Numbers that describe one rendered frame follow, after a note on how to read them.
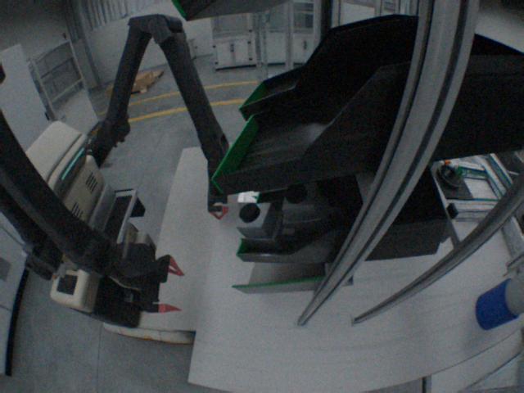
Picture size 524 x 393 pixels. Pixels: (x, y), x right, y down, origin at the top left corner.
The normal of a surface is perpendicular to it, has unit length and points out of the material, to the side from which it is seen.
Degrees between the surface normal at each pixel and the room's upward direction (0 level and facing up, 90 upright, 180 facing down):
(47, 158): 42
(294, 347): 0
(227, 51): 90
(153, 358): 0
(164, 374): 0
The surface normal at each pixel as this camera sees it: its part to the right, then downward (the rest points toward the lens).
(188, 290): -0.05, -0.66
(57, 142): 0.63, -0.55
